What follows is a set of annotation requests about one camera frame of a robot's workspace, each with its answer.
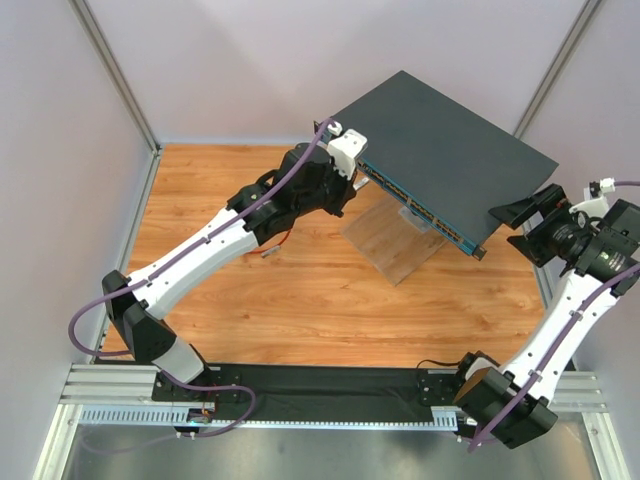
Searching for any wooden switch stand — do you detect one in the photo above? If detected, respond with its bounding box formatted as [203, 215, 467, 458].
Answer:
[342, 197, 447, 286]

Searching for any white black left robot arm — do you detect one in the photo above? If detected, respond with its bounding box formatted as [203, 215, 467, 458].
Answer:
[102, 140, 360, 386]

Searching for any dark blue network switch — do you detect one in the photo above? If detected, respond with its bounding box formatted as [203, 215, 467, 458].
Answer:
[330, 71, 558, 259]

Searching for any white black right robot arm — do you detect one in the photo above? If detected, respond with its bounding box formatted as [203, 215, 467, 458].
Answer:
[453, 178, 639, 451]

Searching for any aluminium frame post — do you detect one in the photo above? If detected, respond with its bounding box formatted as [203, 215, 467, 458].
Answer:
[513, 0, 605, 139]
[67, 0, 164, 151]

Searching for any right aluminium frame post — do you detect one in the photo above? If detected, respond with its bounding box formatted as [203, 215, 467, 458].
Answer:
[513, 0, 605, 139]

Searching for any red ethernet cable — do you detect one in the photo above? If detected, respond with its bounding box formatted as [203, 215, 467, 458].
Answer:
[247, 229, 294, 257]

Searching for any silver transceiver module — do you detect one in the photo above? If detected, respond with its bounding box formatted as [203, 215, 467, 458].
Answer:
[354, 178, 369, 191]
[260, 245, 281, 258]

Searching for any left aluminium frame post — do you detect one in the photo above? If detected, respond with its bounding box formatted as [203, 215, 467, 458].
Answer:
[67, 0, 164, 151]

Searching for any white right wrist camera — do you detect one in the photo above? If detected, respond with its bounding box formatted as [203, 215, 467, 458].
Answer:
[569, 177, 616, 218]

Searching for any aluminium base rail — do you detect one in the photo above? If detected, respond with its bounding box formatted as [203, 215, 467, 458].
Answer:
[59, 363, 609, 431]

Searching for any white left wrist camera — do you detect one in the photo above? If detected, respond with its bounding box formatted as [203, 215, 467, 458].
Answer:
[326, 122, 368, 180]

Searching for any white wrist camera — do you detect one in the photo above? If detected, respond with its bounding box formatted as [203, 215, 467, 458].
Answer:
[326, 122, 368, 180]
[569, 177, 616, 218]

